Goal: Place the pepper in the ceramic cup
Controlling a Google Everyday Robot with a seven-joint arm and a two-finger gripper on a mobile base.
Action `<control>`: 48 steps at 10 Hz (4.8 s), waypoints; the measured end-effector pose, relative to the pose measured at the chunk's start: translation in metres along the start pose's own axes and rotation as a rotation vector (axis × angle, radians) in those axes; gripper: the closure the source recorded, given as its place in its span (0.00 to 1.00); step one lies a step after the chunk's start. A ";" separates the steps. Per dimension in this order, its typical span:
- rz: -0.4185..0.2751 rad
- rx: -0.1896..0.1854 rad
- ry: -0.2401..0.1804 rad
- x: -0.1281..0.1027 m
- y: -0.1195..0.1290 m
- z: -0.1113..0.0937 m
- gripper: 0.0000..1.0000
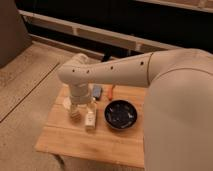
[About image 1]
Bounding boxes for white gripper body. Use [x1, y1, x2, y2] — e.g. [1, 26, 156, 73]
[69, 84, 91, 105]

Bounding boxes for orange red pepper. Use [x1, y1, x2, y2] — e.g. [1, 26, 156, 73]
[107, 85, 115, 101]

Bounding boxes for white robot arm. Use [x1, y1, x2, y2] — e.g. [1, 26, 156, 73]
[58, 48, 213, 171]

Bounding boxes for white ceramic cup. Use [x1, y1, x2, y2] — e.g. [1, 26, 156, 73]
[63, 97, 81, 120]

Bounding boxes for black ceramic bowl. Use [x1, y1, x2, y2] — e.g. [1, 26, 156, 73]
[104, 100, 137, 130]

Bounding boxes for blue sponge block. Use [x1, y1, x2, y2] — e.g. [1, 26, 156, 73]
[92, 85, 102, 99]

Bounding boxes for white plastic bottle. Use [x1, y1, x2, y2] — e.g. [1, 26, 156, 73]
[85, 99, 97, 130]

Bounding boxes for wooden table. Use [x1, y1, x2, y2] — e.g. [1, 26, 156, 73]
[35, 85, 146, 168]

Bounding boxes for white metal railing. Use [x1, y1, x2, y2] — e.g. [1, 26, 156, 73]
[19, 10, 181, 58]

